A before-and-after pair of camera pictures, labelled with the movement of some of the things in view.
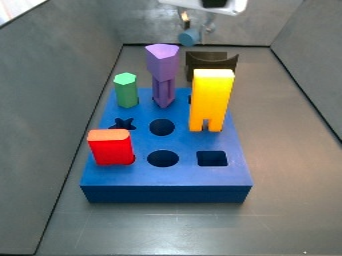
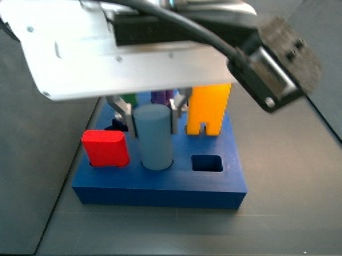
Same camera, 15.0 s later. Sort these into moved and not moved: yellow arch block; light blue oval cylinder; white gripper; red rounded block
Moved: light blue oval cylinder; white gripper
Not moved: red rounded block; yellow arch block
